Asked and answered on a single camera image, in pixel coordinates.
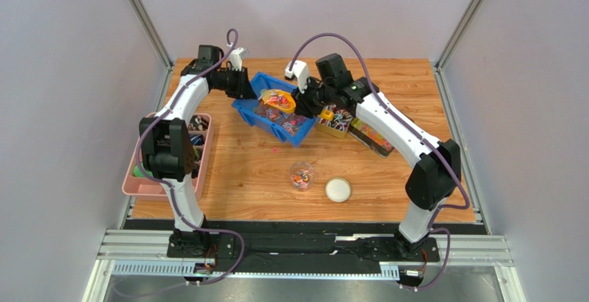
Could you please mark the yellow plastic scoop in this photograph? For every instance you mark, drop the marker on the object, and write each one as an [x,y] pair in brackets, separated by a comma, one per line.
[280,101]

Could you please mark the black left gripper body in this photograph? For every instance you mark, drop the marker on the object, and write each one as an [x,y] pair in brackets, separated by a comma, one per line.
[234,83]

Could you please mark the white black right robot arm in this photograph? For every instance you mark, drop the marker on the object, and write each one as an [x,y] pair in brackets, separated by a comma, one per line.
[436,165]

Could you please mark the blue plastic candy bin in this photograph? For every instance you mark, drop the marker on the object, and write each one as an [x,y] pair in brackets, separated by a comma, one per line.
[285,127]

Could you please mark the clear glass jar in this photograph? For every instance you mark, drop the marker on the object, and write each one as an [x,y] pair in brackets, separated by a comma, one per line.
[301,176]

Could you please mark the green plush toy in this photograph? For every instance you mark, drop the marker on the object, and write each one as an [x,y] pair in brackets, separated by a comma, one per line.
[137,172]

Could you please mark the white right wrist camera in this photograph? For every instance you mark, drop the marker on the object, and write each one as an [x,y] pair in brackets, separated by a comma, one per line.
[299,71]

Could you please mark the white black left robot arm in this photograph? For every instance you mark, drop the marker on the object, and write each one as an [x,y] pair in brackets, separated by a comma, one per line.
[164,151]

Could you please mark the white jar lid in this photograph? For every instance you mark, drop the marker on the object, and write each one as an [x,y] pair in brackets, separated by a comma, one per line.
[338,190]

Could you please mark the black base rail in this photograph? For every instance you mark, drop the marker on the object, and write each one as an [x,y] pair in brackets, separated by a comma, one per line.
[301,247]

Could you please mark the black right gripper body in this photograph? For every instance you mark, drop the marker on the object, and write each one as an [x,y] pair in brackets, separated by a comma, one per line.
[311,100]

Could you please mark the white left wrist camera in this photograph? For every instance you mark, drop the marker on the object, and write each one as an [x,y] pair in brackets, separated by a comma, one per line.
[236,58]

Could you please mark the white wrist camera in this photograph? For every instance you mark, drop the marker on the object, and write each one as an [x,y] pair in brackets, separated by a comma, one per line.
[236,58]
[299,71]

